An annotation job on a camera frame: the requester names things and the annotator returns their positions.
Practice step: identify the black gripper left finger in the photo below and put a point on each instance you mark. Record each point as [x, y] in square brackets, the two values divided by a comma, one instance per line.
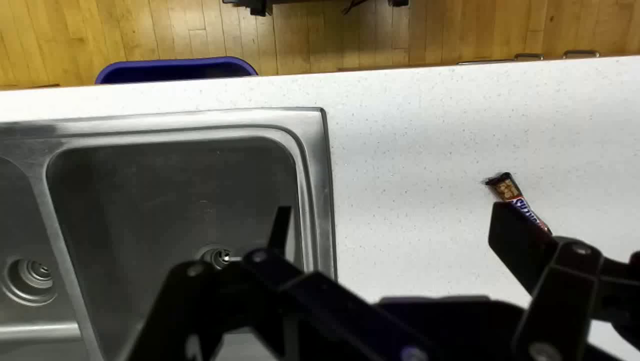
[295, 316]

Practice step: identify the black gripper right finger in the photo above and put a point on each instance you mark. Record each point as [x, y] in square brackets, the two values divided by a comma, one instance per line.
[570, 285]

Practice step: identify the brown chocolate bar wrapper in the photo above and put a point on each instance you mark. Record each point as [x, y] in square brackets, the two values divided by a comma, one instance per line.
[506, 189]

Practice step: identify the stainless steel double sink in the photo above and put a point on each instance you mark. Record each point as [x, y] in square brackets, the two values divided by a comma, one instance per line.
[94, 212]

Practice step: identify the blue recycling bin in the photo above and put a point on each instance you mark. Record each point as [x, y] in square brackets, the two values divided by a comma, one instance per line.
[177, 69]

